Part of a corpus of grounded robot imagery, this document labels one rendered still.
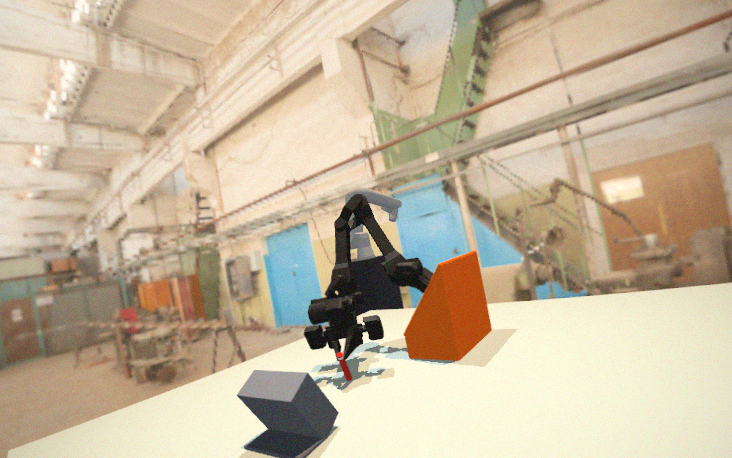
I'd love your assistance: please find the red peg with white band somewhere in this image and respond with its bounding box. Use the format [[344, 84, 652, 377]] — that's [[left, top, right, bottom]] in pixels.
[[337, 352, 352, 381]]

